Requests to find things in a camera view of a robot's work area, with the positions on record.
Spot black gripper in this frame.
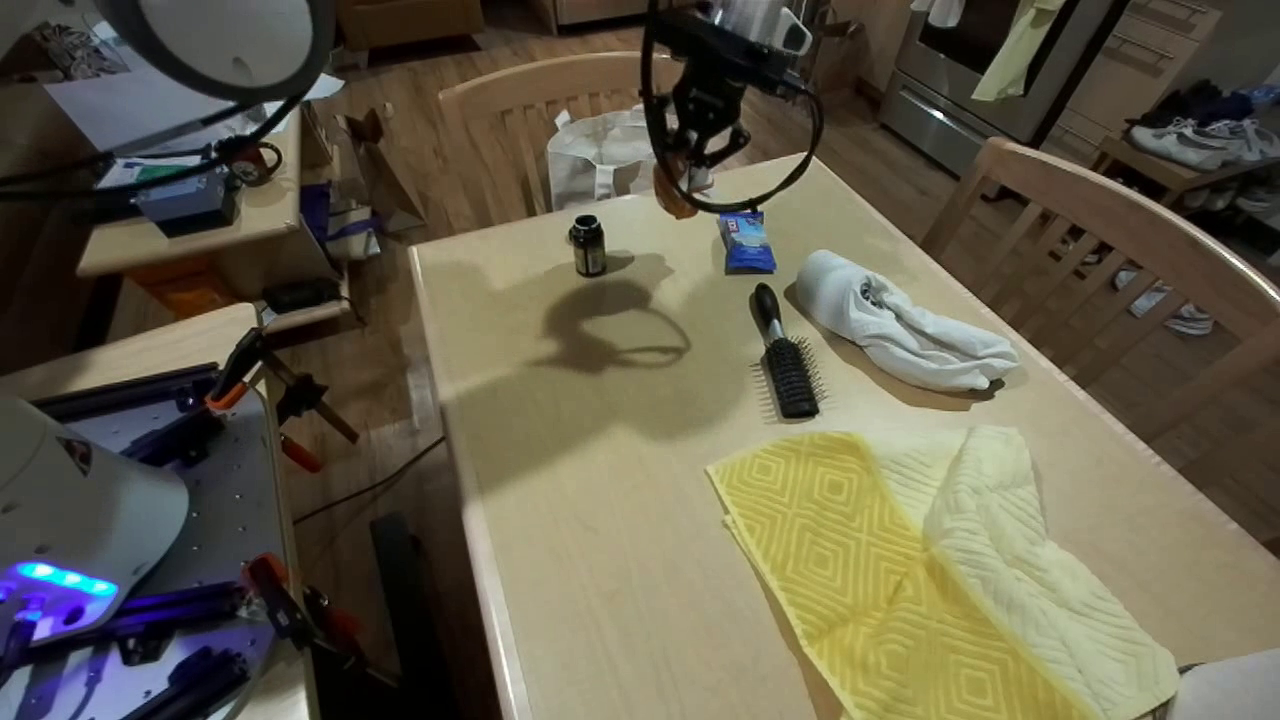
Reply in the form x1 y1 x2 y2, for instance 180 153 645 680
665 34 784 205

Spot blue snack bar wrapper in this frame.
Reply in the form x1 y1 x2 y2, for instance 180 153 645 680
716 205 778 279

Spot black hairbrush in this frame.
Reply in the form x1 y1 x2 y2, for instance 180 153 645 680
742 279 822 424

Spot stainless steel oven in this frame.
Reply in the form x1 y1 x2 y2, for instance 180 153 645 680
876 0 1134 181

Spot white rolled sock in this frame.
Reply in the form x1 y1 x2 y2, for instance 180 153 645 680
790 250 1018 401

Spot hanging yellow cloth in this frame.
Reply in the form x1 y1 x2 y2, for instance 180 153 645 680
967 0 1070 108

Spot wooden slat-back chair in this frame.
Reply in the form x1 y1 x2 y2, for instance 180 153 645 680
915 133 1280 540

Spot yellow patterned towel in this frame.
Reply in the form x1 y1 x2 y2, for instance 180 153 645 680
703 419 1182 720

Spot grey sneaker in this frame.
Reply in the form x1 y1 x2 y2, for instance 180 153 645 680
1163 299 1221 342
1112 255 1181 319

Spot orange black clamp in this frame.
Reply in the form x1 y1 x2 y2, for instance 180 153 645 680
235 553 372 658
204 325 363 476

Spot white sneakers on rack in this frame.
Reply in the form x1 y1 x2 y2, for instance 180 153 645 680
1128 118 1280 177

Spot wooden side table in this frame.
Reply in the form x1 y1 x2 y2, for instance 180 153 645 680
71 102 361 342

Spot white papers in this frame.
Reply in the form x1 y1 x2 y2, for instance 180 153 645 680
37 51 351 162

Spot metal mounting plate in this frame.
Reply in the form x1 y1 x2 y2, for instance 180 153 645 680
0 366 314 720

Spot white device with purple light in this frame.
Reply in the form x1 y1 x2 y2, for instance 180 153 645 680
0 393 191 654

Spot white rounded object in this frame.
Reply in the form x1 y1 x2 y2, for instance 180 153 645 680
1163 649 1280 720

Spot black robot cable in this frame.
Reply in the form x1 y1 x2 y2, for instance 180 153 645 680
634 7 829 216

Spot thin black floor cable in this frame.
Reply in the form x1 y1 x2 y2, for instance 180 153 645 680
288 431 450 534

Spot black upright post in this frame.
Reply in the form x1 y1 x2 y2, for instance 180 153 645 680
366 511 450 720

